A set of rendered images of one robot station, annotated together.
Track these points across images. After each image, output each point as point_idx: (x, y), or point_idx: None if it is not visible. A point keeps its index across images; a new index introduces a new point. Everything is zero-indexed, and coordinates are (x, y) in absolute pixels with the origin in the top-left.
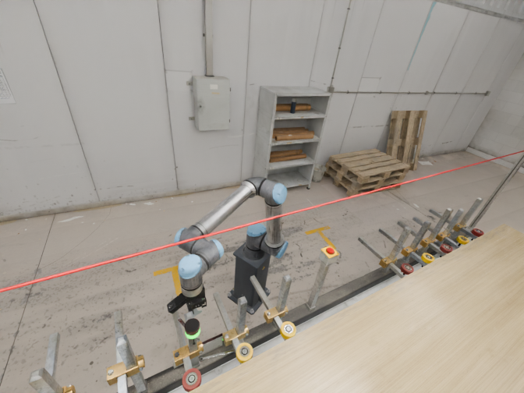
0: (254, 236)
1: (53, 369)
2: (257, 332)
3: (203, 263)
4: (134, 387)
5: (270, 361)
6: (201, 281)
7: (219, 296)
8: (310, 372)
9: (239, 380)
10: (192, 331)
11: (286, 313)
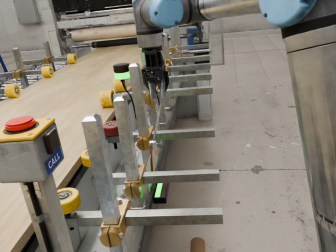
0: None
1: (179, 76)
2: (131, 233)
3: (140, 2)
4: (163, 142)
5: (55, 169)
6: (139, 29)
7: (207, 173)
8: None
9: (72, 146)
10: (114, 64)
11: (99, 234)
